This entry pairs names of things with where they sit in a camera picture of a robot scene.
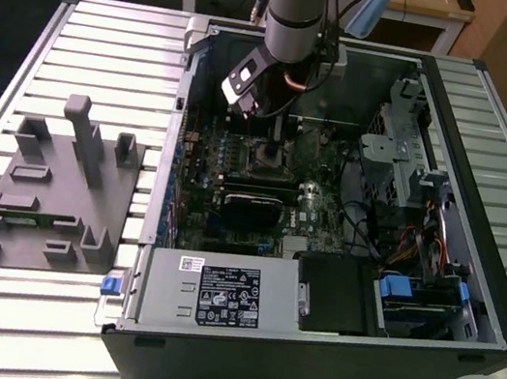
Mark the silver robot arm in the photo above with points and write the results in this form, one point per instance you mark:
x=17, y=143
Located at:
x=295, y=10

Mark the CPU socket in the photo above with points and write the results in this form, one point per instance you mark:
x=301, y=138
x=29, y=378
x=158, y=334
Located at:
x=287, y=163

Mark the black graphics card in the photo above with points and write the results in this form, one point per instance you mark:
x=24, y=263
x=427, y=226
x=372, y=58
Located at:
x=249, y=211

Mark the silver drive cage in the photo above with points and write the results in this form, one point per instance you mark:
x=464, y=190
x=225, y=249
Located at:
x=398, y=151

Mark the green motherboard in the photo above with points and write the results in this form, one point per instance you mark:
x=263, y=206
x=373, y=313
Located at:
x=234, y=242

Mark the silver chipset heatsink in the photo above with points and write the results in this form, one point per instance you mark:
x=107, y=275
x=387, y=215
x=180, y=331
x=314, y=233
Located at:
x=295, y=246

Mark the silver power supply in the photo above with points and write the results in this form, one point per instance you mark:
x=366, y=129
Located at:
x=168, y=282

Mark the blue disk carrier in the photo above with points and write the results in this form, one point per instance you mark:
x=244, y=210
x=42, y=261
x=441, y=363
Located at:
x=393, y=290

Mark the grey parts rack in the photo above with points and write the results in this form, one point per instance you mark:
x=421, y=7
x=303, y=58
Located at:
x=61, y=195

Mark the blue case latch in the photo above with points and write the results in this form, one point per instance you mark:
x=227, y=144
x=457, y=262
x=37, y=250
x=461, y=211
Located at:
x=111, y=284

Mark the green RAM stick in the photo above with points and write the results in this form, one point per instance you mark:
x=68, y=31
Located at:
x=32, y=220

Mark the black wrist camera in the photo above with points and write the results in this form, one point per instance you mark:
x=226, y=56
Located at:
x=244, y=75

